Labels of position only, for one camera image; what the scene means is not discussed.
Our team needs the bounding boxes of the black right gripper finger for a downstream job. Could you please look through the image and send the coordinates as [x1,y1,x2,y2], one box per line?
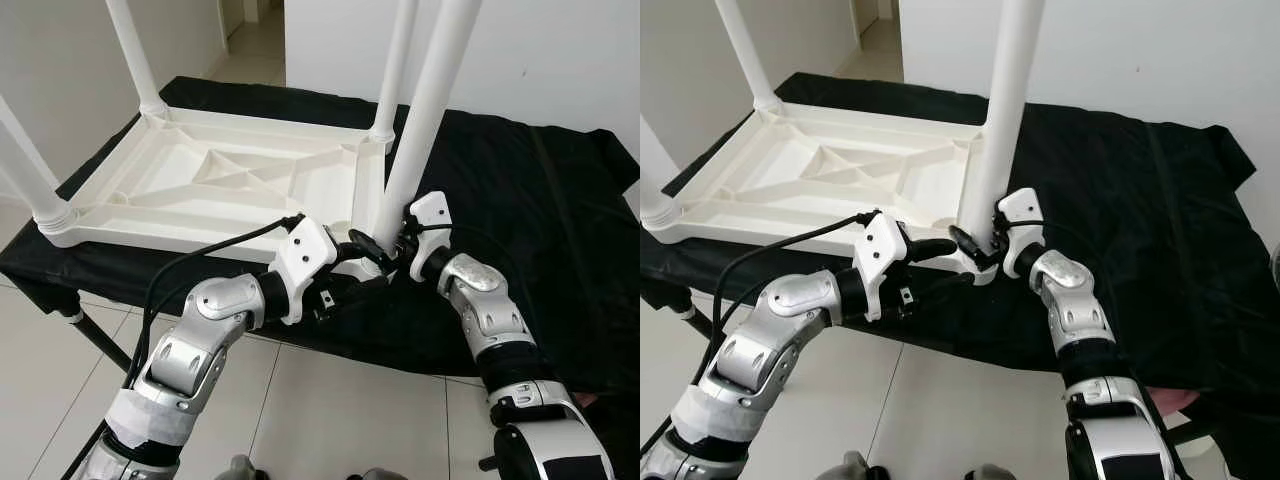
[948,227,993,271]
[347,230,399,276]

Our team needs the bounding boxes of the white plastic table top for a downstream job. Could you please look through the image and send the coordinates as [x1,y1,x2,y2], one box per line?
[640,100,996,286]
[40,105,401,276]

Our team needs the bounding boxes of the black table cloth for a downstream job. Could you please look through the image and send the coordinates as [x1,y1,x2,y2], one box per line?
[0,75,640,471]
[640,70,1280,471]

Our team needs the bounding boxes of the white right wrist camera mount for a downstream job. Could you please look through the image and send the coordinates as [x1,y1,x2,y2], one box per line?
[408,190,453,283]
[998,187,1044,279]

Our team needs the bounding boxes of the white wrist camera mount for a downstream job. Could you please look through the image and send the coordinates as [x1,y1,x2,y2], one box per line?
[855,212,911,321]
[998,187,1044,279]
[408,190,453,283]
[270,215,339,324]

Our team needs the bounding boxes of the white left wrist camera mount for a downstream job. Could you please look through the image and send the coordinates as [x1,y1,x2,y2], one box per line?
[270,215,339,324]
[855,212,911,321]

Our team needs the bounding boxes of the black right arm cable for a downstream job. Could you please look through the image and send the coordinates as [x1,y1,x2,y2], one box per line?
[1005,220,1121,291]
[415,222,531,291]

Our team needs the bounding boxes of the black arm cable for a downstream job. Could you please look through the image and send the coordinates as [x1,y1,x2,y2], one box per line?
[1005,220,1121,291]
[415,222,531,291]
[60,213,306,476]
[640,210,883,461]

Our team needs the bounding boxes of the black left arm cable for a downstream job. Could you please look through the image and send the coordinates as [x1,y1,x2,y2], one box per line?
[640,210,883,461]
[60,213,306,476]

